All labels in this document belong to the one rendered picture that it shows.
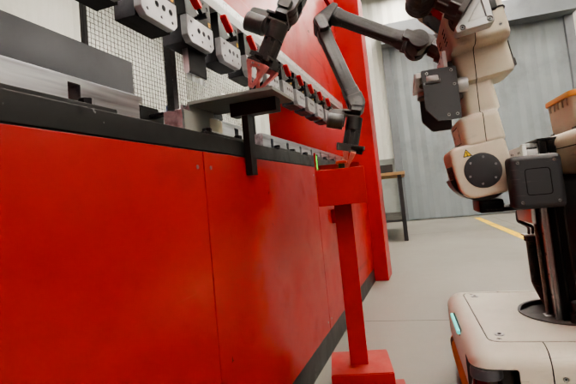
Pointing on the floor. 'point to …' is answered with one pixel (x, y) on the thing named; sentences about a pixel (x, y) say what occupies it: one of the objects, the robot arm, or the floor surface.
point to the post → (171, 79)
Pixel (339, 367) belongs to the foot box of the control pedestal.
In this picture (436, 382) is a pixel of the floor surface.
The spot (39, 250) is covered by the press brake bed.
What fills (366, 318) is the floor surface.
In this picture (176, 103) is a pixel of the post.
